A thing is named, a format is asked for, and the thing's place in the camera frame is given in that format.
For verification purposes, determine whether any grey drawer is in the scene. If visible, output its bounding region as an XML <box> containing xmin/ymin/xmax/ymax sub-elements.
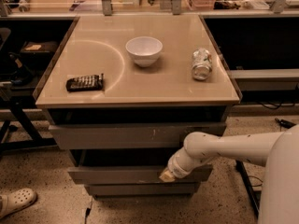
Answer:
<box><xmin>84</xmin><ymin>182</ymin><xmax>200</xmax><ymax>197</ymax></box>
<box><xmin>66</xmin><ymin>147</ymin><xmax>214</xmax><ymax>186</ymax></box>
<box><xmin>48</xmin><ymin>108</ymin><xmax>228</xmax><ymax>151</ymax></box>

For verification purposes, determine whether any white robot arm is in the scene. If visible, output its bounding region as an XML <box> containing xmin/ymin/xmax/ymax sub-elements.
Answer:
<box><xmin>160</xmin><ymin>125</ymin><xmax>299</xmax><ymax>224</ymax></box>

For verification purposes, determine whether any grey bottom drawer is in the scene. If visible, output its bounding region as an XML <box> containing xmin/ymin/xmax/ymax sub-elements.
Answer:
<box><xmin>84</xmin><ymin>182</ymin><xmax>200</xmax><ymax>197</ymax></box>

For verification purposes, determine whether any grey top drawer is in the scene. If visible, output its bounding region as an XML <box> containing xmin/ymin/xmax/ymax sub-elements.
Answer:
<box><xmin>48</xmin><ymin>108</ymin><xmax>228</xmax><ymax>151</ymax></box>

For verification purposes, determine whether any grey drawer cabinet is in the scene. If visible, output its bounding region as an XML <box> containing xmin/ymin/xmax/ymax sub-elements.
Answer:
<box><xmin>33</xmin><ymin>13</ymin><xmax>243</xmax><ymax>201</ymax></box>

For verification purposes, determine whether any black floor bar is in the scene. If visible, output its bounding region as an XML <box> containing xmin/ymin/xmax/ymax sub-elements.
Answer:
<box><xmin>235</xmin><ymin>161</ymin><xmax>261</xmax><ymax>217</ymax></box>

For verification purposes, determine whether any crushed silver can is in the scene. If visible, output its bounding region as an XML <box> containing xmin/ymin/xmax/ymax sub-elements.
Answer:
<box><xmin>192</xmin><ymin>48</ymin><xmax>212</xmax><ymax>80</ymax></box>

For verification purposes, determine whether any black calculator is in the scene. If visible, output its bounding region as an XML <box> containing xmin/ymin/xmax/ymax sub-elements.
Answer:
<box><xmin>65</xmin><ymin>74</ymin><xmax>104</xmax><ymax>92</ymax></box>

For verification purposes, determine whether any black power adapter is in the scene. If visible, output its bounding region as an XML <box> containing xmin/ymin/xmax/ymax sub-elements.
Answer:
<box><xmin>275</xmin><ymin>118</ymin><xmax>295</xmax><ymax>129</ymax></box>

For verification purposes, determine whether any white bowl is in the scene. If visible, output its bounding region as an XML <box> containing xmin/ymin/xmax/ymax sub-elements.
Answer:
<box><xmin>125</xmin><ymin>36</ymin><xmax>163</xmax><ymax>67</ymax></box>

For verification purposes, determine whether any white clog shoe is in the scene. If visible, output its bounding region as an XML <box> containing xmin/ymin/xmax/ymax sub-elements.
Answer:
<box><xmin>0</xmin><ymin>188</ymin><xmax>37</xmax><ymax>218</ymax></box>

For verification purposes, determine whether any dark box on shelf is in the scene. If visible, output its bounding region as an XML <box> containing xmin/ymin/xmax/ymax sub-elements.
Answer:
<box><xmin>20</xmin><ymin>41</ymin><xmax>58</xmax><ymax>58</ymax></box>

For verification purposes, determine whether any black floor cable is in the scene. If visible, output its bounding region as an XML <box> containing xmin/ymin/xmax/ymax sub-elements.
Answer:
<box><xmin>249</xmin><ymin>175</ymin><xmax>263</xmax><ymax>189</ymax></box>

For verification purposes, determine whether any black table leg frame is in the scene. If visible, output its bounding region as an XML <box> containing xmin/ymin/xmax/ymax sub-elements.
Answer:
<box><xmin>0</xmin><ymin>93</ymin><xmax>56</xmax><ymax>153</ymax></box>

